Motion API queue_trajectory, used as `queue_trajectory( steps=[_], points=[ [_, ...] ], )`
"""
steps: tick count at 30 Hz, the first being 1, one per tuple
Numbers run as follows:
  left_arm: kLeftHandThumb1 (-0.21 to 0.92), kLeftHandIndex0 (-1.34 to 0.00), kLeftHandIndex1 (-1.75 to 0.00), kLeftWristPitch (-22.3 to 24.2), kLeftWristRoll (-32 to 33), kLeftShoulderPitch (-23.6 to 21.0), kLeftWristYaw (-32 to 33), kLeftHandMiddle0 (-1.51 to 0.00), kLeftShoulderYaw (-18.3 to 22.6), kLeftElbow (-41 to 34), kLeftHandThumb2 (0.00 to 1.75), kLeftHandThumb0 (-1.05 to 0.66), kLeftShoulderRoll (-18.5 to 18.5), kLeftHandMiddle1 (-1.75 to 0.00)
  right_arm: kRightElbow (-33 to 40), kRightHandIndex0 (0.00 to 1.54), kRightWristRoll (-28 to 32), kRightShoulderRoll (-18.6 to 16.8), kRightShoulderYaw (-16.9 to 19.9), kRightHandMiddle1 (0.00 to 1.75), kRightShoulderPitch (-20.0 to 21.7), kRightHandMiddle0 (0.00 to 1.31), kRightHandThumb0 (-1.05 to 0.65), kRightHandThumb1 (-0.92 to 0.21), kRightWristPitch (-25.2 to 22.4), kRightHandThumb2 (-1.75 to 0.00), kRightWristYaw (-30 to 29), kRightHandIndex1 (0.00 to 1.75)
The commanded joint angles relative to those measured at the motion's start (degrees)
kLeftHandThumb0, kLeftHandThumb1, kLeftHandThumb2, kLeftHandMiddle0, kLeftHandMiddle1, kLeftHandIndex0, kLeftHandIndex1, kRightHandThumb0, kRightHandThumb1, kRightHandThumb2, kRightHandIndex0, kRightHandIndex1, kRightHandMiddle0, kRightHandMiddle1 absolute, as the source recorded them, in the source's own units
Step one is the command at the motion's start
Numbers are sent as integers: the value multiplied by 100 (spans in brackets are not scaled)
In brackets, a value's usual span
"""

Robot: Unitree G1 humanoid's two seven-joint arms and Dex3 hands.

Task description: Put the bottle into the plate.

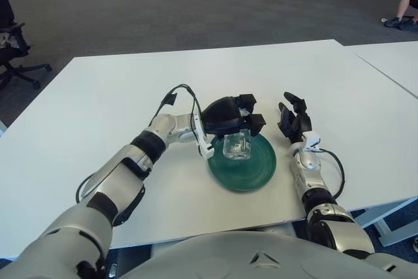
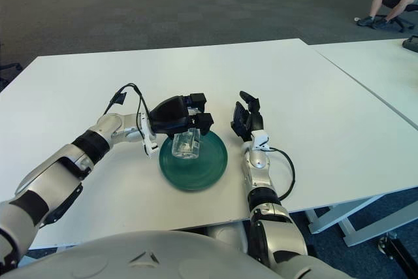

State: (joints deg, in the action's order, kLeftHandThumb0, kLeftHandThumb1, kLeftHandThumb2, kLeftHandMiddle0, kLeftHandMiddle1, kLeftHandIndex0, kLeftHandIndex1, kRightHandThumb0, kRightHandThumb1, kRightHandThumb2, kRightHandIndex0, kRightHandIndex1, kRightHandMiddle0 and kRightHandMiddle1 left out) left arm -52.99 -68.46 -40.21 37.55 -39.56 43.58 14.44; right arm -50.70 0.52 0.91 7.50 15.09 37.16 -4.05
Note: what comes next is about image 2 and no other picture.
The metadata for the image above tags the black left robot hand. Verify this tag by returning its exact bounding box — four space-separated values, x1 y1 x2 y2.
148 91 215 138

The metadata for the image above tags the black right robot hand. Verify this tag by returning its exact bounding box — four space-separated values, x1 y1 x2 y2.
230 90 265 142

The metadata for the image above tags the clear plastic water bottle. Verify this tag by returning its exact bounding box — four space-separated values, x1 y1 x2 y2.
171 128 202 159

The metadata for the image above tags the green round plate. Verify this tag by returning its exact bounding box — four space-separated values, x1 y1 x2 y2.
159 130 229 193

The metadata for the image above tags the grey robot torso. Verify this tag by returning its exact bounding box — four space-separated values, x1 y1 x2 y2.
0 222 347 279

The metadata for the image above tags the black office chair with armrest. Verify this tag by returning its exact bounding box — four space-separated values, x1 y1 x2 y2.
0 63 24 80

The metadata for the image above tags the black device on table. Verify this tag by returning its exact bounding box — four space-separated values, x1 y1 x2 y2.
402 34 418 52

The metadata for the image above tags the black office chair under person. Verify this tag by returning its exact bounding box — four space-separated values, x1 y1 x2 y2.
375 0 418 33

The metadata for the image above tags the black stand with caster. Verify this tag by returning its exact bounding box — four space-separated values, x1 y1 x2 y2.
378 230 418 279

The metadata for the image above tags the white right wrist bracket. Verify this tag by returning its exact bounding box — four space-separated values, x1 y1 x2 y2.
252 130 270 151

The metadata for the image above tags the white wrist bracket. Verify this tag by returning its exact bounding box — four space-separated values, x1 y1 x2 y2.
138 114 159 160
252 130 270 151

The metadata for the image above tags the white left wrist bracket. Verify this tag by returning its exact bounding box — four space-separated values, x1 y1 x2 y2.
138 114 159 160

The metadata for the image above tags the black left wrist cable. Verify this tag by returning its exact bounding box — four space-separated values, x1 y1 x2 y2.
104 82 153 142

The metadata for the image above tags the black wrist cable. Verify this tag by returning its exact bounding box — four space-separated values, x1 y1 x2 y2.
269 147 296 200
104 82 153 142

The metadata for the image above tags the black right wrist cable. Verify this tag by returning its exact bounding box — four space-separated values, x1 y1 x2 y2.
269 147 296 200

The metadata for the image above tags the white table frame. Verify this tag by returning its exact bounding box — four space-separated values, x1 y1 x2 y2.
305 190 418 247

